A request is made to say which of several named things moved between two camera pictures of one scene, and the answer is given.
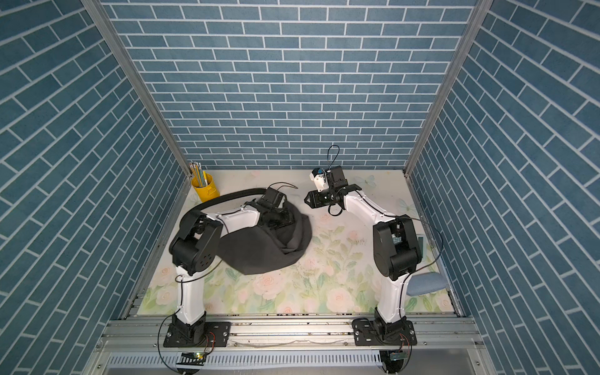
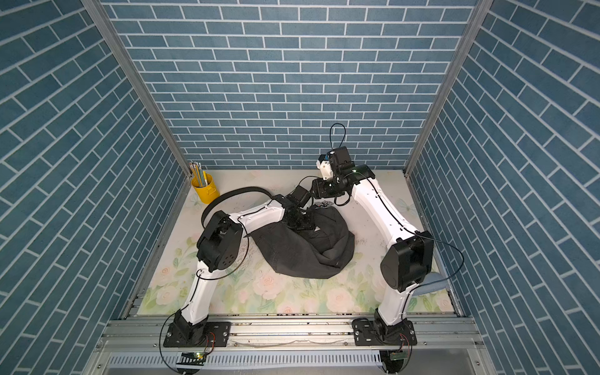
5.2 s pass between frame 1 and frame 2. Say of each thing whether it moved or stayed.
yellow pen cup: stayed
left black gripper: moved
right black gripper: moved
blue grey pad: stayed
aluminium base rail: stayed
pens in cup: stayed
